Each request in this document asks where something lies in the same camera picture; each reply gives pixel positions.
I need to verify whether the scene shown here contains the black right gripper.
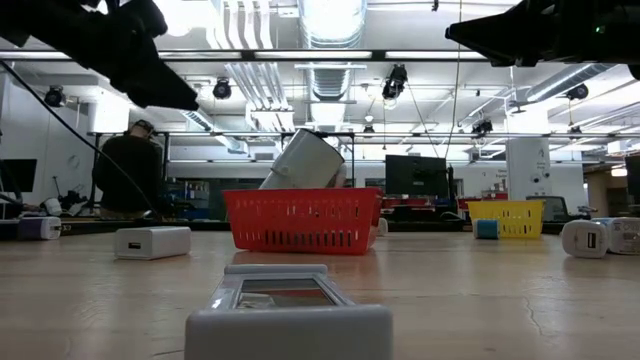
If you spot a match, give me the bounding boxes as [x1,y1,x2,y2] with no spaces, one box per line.
[444,0,640,81]

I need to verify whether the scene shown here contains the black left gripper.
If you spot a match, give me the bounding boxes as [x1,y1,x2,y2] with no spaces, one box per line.
[49,0,200,111]

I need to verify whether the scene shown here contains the white rectangular USB charger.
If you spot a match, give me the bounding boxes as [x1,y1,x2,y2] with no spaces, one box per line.
[113,226,193,261]

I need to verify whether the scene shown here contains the purple and white charger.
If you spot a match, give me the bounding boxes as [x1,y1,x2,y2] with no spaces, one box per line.
[17,216,63,242]

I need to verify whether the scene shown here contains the blue and white charger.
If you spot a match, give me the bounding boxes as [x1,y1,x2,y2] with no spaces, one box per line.
[473,218,500,241]

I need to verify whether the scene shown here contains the white box charger USB port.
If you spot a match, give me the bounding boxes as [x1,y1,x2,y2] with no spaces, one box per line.
[559,219,610,260]

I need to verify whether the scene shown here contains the white charger with printed label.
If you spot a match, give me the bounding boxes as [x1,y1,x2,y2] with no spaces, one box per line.
[591,216,640,256]

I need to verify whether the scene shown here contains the white framed solar power bank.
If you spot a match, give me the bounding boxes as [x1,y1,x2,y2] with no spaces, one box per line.
[183,263,395,360]

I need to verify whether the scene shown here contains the dark grey office chair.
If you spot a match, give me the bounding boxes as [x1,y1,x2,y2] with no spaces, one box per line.
[525,195,569,224]

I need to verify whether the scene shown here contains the white round pillar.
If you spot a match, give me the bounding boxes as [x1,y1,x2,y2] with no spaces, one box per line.
[505,137,552,202]

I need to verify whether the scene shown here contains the black computer monitor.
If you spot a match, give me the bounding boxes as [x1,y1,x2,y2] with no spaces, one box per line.
[0,159,38,194]
[624,155,640,204]
[384,154,449,197]

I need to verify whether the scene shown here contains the yellow plastic basket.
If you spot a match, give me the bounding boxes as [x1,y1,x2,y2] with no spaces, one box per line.
[467,199,546,240]

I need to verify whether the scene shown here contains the red plastic basket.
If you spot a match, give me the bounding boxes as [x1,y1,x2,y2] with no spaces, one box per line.
[222,187,385,256]

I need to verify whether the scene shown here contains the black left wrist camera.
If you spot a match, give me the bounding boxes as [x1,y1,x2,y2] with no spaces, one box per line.
[117,0,169,39]

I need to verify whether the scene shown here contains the black overhead camera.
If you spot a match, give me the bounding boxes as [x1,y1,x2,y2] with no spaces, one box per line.
[382,63,409,101]

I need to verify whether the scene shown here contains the black overhead frame bar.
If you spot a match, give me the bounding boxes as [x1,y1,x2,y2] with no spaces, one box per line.
[0,48,489,63]

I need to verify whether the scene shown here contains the silver round air duct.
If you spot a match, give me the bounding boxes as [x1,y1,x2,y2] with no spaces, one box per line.
[298,0,369,50]

